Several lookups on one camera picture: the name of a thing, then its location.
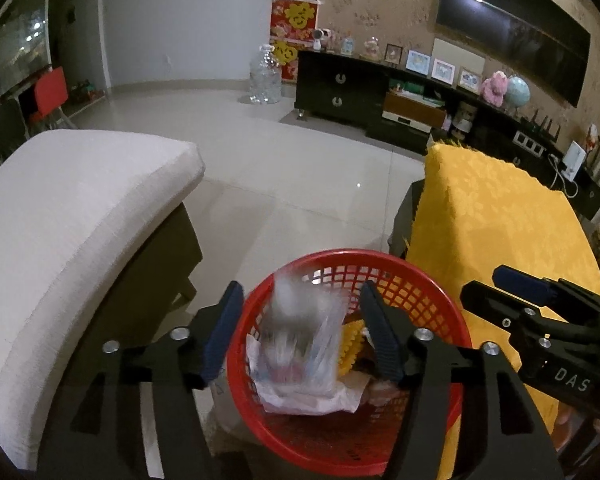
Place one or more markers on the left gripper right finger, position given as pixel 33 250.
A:
pixel 502 435

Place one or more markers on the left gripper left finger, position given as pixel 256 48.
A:
pixel 188 359

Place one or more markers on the clear plastic bag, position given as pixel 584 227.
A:
pixel 300 336

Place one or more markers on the white paper sheet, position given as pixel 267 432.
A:
pixel 347 395

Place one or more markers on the red plastic mesh basket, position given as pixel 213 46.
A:
pixel 342 444

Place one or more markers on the yellow floral tablecloth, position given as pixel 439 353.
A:
pixel 478 212

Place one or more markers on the white router box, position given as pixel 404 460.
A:
pixel 573 161

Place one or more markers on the white cushioned bench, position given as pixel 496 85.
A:
pixel 75 206

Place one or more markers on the black wifi router antennas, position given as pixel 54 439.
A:
pixel 541 128

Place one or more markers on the light blue globe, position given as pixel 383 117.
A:
pixel 518 93

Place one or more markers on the pink plush toy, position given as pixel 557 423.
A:
pixel 494 88

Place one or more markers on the black tv cabinet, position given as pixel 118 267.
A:
pixel 408 109

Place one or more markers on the large clear water jug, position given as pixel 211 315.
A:
pixel 265 78

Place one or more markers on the red chair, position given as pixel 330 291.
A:
pixel 50 94

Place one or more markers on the wall mounted black television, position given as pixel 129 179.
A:
pixel 536 37

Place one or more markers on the red festive wall poster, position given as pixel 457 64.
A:
pixel 292 25

